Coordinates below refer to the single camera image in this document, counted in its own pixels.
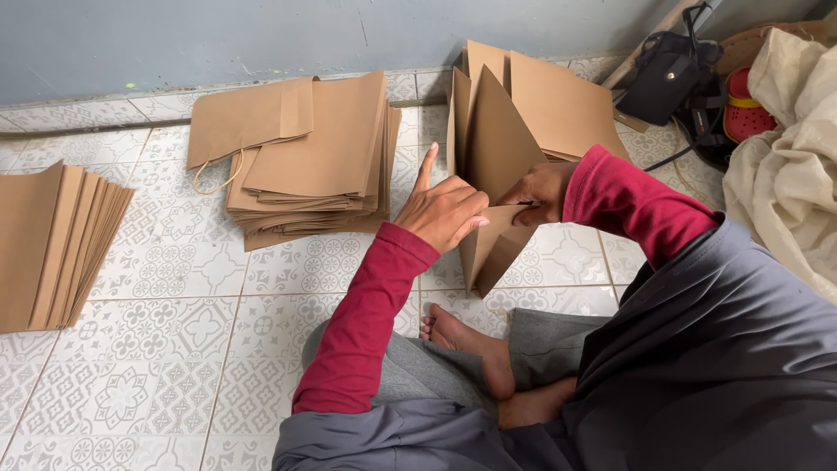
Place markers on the person's bare foot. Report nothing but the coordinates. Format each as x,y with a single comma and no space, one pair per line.
536,405
477,347

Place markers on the heap of unfolded brown bags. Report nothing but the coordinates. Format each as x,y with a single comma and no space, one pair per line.
562,108

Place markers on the person's gray trousers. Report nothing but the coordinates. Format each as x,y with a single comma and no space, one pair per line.
425,373

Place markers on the person's dark gray garment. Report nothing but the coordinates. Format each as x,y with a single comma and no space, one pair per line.
686,379

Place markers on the red clog shoe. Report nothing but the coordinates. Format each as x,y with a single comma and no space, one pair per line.
745,114

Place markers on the wooden stick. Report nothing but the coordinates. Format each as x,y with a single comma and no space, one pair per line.
644,46

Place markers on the half-folded brown paper bag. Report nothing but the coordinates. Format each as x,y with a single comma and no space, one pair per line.
497,144

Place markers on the pile of flat brown sheets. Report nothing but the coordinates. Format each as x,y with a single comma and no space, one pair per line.
52,248

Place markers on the cream cloth sack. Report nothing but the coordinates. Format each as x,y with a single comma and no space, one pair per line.
791,170

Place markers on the person's left hand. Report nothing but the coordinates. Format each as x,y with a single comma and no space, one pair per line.
438,212

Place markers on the brown woven hat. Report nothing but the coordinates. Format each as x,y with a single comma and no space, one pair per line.
742,46

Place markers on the person's right hand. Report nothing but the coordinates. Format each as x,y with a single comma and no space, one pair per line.
546,190

